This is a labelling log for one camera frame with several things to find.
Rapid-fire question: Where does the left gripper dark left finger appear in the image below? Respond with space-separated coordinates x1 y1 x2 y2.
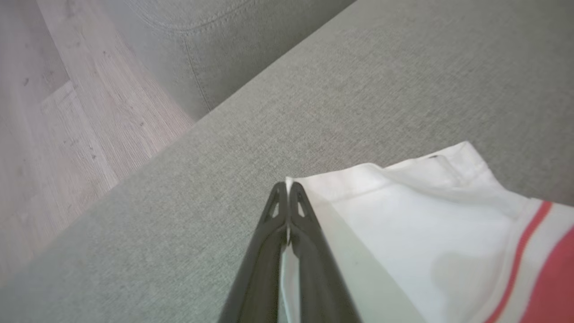
218 182 289 323

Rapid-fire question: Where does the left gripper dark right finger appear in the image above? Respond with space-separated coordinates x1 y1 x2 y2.
289 182 361 323

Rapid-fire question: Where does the red and white jersey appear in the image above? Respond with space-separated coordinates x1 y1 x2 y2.
277 141 574 323

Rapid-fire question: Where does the large grey sofa seat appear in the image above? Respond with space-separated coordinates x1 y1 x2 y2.
0 0 574 323

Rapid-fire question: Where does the grey sofa seat cushion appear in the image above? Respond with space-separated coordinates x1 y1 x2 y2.
101 0 357 121

